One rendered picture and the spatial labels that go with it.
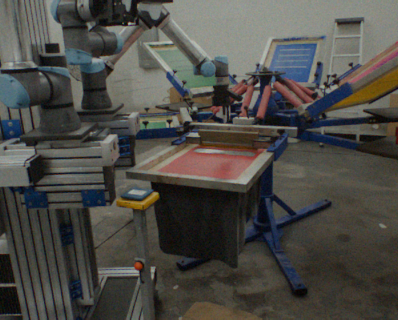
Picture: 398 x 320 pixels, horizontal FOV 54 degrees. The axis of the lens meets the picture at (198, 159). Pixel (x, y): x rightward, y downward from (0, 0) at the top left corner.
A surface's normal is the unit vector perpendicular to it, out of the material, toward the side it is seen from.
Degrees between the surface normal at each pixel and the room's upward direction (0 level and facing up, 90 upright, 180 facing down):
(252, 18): 90
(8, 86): 98
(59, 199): 90
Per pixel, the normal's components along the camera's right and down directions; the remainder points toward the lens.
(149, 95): -0.40, 0.28
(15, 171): -0.03, 0.29
